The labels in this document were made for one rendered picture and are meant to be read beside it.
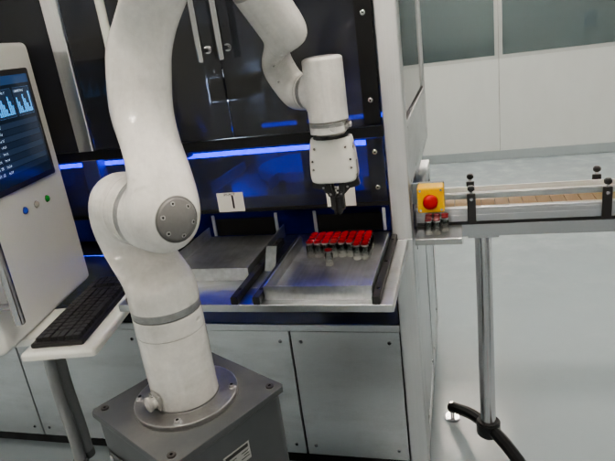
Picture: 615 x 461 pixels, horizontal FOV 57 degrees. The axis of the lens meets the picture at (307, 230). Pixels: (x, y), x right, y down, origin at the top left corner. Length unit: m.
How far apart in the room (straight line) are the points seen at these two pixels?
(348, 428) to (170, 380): 1.08
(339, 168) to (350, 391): 0.92
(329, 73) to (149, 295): 0.55
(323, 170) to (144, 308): 0.49
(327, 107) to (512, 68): 5.07
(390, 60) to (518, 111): 4.74
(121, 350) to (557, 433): 1.60
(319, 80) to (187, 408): 0.67
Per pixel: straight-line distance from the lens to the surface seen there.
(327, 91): 1.16
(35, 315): 1.73
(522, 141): 6.28
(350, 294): 1.30
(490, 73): 6.15
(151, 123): 0.90
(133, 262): 0.99
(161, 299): 0.95
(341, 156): 1.19
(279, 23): 1.08
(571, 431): 2.36
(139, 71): 0.90
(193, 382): 1.03
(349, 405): 1.95
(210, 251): 1.74
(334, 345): 1.82
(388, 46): 1.53
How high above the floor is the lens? 1.46
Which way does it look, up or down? 19 degrees down
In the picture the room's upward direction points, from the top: 8 degrees counter-clockwise
